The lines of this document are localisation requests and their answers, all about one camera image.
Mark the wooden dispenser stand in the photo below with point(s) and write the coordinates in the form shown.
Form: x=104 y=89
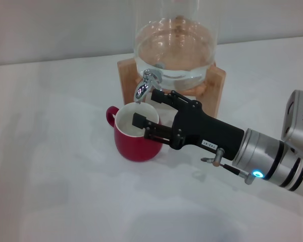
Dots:
x=127 y=80

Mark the chrome faucet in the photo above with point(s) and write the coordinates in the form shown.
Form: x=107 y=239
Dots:
x=141 y=92

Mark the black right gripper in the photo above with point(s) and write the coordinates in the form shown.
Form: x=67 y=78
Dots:
x=204 y=132

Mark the glass water dispenser jar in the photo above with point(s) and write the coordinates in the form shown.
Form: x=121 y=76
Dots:
x=174 y=45

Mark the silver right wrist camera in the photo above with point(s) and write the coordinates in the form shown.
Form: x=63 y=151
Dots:
x=300 y=118

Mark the red ceramic cup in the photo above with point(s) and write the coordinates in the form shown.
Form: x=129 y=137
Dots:
x=136 y=148

